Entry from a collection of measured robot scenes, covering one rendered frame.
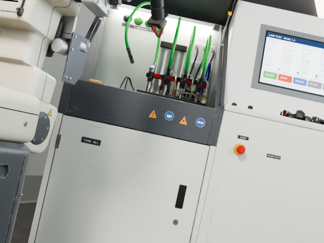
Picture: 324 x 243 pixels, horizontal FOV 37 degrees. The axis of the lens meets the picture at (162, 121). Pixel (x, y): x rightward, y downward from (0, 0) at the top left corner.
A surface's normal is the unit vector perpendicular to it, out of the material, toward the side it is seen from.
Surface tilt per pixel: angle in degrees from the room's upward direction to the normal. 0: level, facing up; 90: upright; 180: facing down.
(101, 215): 90
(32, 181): 90
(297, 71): 76
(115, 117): 90
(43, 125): 90
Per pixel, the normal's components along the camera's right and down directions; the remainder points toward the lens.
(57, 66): 0.91, 0.18
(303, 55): 0.06, -0.27
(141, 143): 0.01, -0.04
